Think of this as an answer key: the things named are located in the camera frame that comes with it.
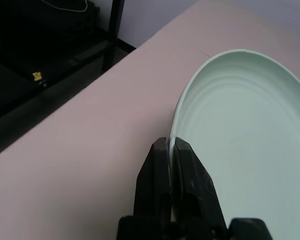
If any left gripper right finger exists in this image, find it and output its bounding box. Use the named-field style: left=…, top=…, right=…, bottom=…
left=173, top=137, right=228, bottom=230

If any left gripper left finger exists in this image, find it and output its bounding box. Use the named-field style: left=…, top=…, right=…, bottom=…
left=133, top=136, right=172, bottom=218

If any light green plastic plate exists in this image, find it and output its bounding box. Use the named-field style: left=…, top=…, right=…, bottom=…
left=169, top=49, right=300, bottom=240

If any white floor cable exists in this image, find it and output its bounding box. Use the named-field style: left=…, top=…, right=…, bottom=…
left=41, top=0, right=89, bottom=13

